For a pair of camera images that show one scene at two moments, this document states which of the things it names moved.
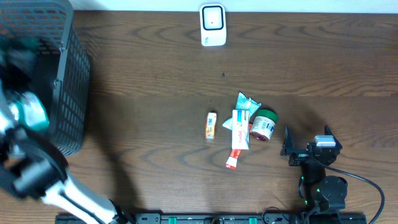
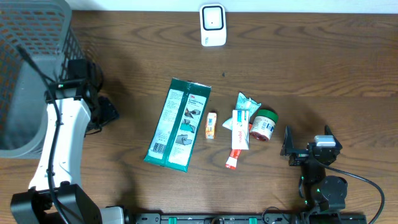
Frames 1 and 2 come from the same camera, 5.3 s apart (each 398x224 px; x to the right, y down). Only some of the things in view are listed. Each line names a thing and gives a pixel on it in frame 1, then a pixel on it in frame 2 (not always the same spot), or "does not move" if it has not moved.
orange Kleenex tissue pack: [210, 124] does not move
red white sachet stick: [231, 160] does not move
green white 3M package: [30, 111] → [175, 137]
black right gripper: [288, 149] does not move
